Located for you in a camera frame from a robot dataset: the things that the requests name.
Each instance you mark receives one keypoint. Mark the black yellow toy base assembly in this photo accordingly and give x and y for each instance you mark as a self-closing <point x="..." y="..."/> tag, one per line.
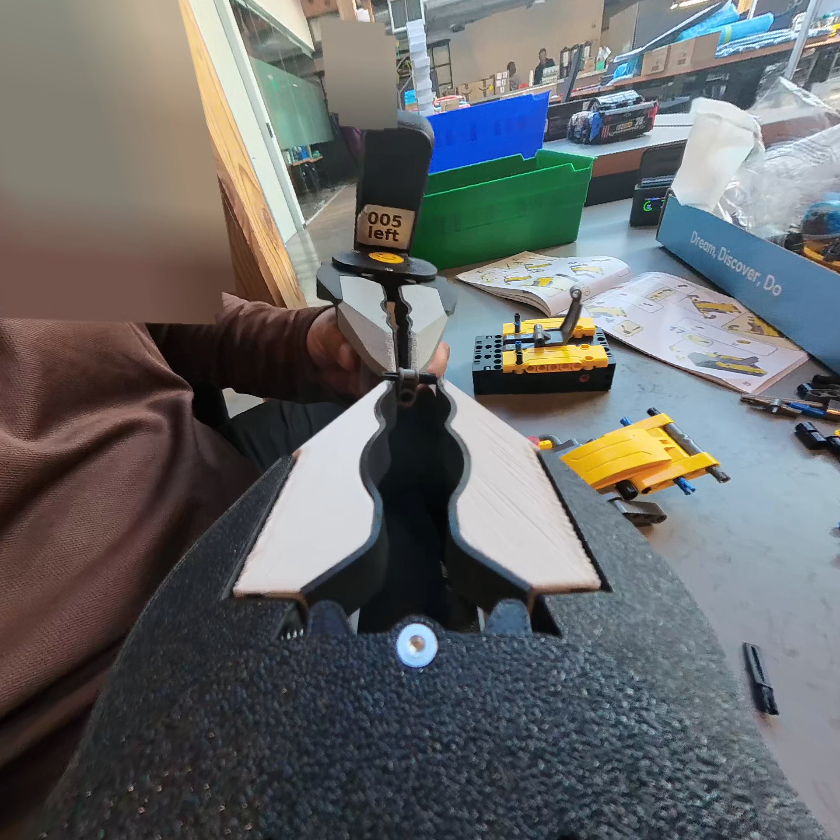
<point x="544" y="377"/>

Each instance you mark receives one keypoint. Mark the clear bag with blue parts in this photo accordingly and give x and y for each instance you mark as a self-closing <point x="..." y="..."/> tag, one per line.
<point x="794" y="177"/>

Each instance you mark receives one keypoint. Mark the white framed glass partition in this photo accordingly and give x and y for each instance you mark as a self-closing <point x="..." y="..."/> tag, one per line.
<point x="289" y="98"/>

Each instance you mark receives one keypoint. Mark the wooden table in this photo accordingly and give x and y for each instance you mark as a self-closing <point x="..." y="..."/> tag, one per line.
<point x="243" y="197"/>

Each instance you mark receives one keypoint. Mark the grey desk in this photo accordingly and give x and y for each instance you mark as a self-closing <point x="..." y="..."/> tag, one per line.
<point x="709" y="558"/>

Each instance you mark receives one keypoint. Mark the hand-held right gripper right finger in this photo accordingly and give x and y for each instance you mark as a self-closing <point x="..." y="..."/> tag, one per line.
<point x="525" y="518"/>

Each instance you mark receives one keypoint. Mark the open instruction booklet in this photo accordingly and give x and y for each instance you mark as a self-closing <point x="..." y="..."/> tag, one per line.
<point x="656" y="315"/>

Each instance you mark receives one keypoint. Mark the black device with green display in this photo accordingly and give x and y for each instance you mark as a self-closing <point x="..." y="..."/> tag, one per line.
<point x="653" y="190"/>

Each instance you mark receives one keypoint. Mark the grey connector with black pins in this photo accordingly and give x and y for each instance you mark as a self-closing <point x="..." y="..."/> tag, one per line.
<point x="408" y="380"/>

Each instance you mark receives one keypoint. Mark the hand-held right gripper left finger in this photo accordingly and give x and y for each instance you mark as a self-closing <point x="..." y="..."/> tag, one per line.
<point x="321" y="518"/>

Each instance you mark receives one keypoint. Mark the pile of small loose bricks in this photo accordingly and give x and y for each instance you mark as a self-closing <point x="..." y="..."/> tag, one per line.
<point x="800" y="394"/>

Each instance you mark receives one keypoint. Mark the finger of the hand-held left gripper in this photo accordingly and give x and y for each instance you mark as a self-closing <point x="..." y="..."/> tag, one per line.
<point x="430" y="321"/>
<point x="364" y="315"/>

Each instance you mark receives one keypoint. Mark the person's brown shirt torso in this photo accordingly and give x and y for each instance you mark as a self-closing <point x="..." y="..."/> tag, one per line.
<point x="98" y="492"/>

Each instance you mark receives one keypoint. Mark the yellow grey toy hood assembly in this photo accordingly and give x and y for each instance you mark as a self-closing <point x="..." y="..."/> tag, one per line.
<point x="623" y="453"/>

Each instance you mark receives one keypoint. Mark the blue plastic bin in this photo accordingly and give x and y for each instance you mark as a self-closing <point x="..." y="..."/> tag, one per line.
<point x="485" y="131"/>

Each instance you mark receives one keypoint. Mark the single black pin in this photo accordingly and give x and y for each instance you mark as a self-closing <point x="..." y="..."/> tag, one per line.
<point x="760" y="679"/>

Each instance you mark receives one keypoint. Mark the white plastic bag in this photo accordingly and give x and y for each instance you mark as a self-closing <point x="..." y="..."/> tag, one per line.
<point x="712" y="151"/>

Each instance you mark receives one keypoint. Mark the green plastic bin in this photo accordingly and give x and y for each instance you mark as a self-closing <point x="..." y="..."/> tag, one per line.
<point x="499" y="216"/>

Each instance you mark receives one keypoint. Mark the person's left forearm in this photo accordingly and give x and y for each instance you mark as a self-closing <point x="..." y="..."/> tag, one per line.
<point x="243" y="348"/>

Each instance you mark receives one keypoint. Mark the person's left hand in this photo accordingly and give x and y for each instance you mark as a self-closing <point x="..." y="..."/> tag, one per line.
<point x="334" y="354"/>

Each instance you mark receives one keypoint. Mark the brown cardboard box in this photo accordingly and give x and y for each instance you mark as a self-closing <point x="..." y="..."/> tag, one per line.
<point x="655" y="61"/>
<point x="692" y="52"/>

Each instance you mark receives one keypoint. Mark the blue rolled mat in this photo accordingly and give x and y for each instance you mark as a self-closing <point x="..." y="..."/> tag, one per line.
<point x="745" y="27"/>

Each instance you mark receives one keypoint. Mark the toy race car model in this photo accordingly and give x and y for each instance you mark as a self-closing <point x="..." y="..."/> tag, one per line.
<point x="613" y="118"/>

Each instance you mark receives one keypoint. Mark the far wooden workbench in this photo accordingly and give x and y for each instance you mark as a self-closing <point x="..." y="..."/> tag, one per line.
<point x="722" y="65"/>

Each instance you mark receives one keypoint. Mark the blue cardboard box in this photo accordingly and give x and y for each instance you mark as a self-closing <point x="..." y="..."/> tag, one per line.
<point x="735" y="269"/>

